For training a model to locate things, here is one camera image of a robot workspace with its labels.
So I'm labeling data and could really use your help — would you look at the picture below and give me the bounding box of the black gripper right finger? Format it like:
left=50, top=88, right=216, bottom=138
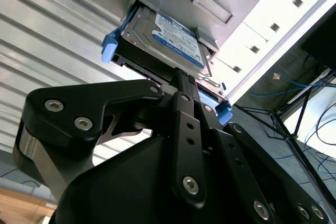
left=186, top=75, right=331, bottom=224

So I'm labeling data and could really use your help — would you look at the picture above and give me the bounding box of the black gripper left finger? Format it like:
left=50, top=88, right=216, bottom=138
left=12, top=69, right=207, bottom=209

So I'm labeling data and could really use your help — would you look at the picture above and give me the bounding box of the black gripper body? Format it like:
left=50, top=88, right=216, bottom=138
left=51, top=134, right=274, bottom=224

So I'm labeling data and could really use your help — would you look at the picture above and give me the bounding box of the hard disk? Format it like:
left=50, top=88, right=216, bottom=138
left=101, top=0, right=233, bottom=126

